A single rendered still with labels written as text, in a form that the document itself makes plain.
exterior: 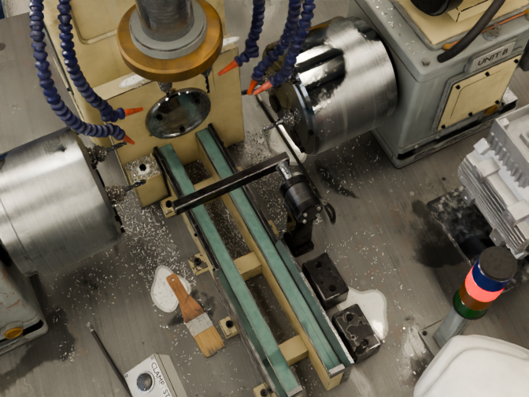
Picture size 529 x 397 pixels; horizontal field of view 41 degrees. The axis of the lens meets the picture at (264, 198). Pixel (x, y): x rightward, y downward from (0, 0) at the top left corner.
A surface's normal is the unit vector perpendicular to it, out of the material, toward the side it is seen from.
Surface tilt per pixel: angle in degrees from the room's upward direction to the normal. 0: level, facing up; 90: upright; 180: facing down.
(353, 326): 0
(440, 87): 89
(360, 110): 69
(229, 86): 90
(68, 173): 13
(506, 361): 29
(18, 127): 0
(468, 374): 22
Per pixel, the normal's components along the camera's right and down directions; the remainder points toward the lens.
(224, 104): 0.45, 0.78
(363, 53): 0.15, -0.16
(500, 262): -0.01, -0.47
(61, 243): 0.42, 0.57
